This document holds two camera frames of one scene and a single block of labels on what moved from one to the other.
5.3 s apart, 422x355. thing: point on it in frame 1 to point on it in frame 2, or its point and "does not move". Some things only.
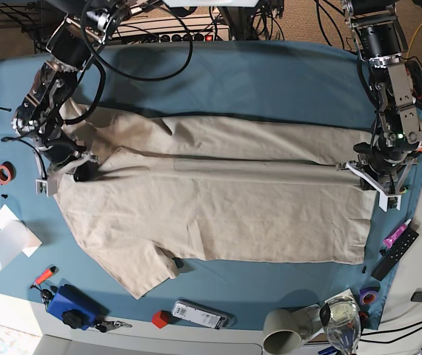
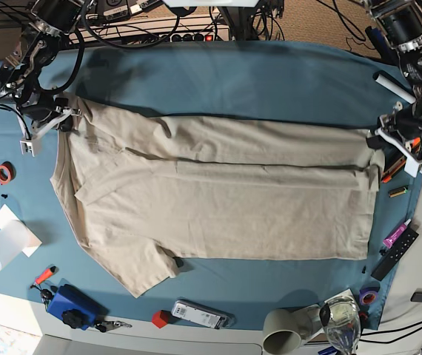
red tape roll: [5, 172] does not move
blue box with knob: [76, 308] does not move
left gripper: [383, 165] to [408, 127]
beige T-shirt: [203, 188] does not move
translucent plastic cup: [7, 246] does not move
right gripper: [60, 159] to [47, 113]
